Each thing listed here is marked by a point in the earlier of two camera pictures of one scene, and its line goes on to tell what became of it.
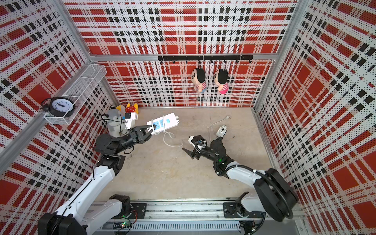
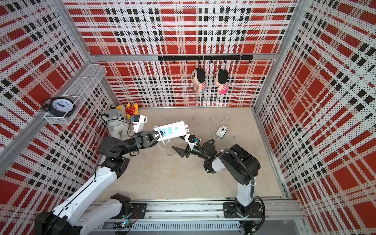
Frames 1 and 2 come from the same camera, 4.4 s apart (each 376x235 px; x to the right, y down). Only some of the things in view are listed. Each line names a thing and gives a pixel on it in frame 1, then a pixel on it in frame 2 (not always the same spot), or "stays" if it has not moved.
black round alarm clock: x=58 y=106 stays
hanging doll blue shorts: x=198 y=76 stays
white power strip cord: x=154 y=132 → x=163 y=143
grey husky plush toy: x=116 y=127 stays
